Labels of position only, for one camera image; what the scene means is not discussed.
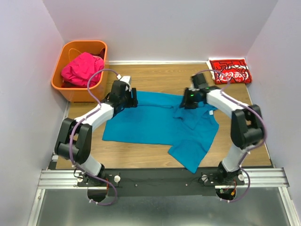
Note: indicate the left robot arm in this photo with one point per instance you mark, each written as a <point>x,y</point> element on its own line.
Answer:
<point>75,136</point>

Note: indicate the pink t shirt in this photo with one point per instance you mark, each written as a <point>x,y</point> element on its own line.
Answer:
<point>78,71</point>

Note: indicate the blue t shirt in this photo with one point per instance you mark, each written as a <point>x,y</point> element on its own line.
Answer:
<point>159,120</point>

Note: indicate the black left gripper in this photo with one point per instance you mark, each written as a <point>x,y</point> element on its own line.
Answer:
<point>133,101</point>

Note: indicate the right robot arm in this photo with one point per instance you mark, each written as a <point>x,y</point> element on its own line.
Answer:
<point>247,129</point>

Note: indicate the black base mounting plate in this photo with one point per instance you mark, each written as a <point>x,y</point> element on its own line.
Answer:
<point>161,182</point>

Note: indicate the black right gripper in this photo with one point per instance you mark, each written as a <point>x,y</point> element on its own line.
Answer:
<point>185,100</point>

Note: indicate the aluminium extrusion rail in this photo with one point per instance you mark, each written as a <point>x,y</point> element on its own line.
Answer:
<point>64,179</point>

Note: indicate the orange plastic laundry basket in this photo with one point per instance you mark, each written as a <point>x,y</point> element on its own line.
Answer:
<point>69,52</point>

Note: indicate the folded red coca-cola shirt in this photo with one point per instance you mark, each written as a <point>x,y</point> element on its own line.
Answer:
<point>235,69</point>

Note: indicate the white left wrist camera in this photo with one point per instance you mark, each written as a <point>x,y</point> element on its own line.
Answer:
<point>127,80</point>

